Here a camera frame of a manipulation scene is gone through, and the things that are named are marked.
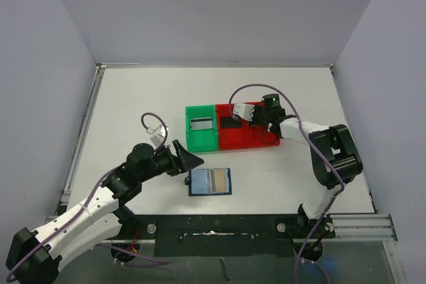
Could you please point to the gold striped card in sleeve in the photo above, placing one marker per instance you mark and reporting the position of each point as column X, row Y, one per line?
column 218, row 179

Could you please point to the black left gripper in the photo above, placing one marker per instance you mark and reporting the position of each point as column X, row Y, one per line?
column 186, row 161

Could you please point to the red plastic bin right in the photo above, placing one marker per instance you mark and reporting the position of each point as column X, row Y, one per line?
column 261, row 137

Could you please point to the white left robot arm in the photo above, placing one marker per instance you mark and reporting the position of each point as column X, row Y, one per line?
column 39, row 256

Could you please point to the red plastic bin middle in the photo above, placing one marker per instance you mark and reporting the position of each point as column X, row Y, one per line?
column 235, row 138

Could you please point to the aluminium rail right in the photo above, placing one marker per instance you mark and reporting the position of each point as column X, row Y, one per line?
column 364, row 227

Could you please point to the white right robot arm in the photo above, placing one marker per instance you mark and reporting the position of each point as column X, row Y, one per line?
column 335, row 159

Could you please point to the silver card in green bin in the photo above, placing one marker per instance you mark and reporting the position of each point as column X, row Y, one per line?
column 201, row 123

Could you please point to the blue leather card holder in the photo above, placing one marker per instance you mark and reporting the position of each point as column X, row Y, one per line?
column 209, row 182

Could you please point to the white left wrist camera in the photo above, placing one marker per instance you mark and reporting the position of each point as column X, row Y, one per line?
column 157, row 135

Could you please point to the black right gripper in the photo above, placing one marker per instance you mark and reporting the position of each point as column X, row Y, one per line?
column 256, row 116

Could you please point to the green plastic bin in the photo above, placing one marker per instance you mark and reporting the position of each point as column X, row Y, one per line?
column 201, row 140

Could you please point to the red plastic bin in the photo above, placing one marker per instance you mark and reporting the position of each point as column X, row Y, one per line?
column 235, row 138
column 261, row 137

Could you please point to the black card in red bin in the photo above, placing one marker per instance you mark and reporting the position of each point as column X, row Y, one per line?
column 229, row 123

